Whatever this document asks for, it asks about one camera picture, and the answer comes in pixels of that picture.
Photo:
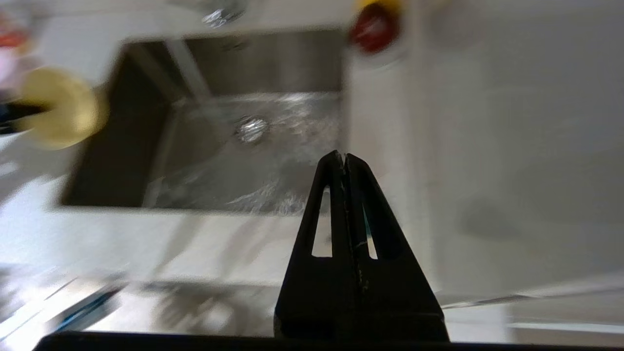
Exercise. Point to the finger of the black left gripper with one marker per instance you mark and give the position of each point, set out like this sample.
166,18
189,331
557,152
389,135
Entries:
7,127
19,111

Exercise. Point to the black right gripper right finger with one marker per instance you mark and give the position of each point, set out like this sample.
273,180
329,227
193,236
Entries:
404,302

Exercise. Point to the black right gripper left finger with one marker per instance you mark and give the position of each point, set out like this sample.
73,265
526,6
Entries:
302,302

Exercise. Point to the pink bowl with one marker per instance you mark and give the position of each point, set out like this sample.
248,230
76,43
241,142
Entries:
7,70

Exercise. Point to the yellow bowl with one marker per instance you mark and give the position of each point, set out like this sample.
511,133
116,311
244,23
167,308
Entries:
66,107

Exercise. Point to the chrome faucet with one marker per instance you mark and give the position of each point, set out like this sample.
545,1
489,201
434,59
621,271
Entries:
222,14

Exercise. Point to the round metal sink drain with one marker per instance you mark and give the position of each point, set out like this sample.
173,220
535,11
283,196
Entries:
251,129

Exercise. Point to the stainless steel sink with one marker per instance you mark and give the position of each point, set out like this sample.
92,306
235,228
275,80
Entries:
243,73

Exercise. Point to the dark red apple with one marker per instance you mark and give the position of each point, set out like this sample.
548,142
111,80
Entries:
374,28

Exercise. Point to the yellow pear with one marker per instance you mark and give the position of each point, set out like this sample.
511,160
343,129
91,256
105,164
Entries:
378,4

